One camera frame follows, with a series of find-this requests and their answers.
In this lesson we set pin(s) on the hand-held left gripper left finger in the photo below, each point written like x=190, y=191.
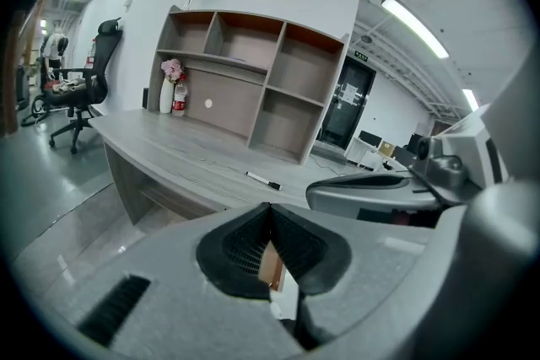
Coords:
x=169, y=299

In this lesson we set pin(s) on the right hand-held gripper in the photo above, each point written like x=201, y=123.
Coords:
x=476, y=139

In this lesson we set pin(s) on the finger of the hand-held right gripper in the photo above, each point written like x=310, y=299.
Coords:
x=350, y=198

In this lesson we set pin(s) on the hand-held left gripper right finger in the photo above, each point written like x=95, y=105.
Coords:
x=401, y=286

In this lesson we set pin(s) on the white marker pen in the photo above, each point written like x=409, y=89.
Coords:
x=263, y=180

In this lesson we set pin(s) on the wooden drawer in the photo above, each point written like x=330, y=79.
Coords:
x=270, y=265

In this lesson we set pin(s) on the grey wooden desk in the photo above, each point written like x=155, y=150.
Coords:
x=177, y=139

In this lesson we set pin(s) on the black office chair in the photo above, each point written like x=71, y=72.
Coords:
x=90, y=88

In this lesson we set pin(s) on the ceiling light strip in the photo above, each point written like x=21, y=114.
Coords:
x=470, y=99
x=415, y=27

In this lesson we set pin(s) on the white desks with monitors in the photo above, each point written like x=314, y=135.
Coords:
x=379, y=152

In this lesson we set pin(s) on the black double door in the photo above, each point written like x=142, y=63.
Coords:
x=348, y=101

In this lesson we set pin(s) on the green exit sign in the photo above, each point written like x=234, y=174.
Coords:
x=361, y=56

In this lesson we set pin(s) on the grey wooden shelf hutch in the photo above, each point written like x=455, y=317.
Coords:
x=228, y=97

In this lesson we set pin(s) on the red label plastic bottle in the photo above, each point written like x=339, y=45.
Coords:
x=179, y=99

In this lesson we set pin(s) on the small black box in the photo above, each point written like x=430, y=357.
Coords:
x=145, y=99

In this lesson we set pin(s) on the white vase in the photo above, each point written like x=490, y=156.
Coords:
x=166, y=97

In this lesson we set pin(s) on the pink flower bunch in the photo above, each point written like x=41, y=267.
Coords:
x=172, y=69

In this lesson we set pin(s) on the beige cloth bundle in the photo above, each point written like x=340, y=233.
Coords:
x=69, y=84

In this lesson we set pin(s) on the right hand-held gripper camera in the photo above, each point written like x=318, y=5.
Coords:
x=443, y=164

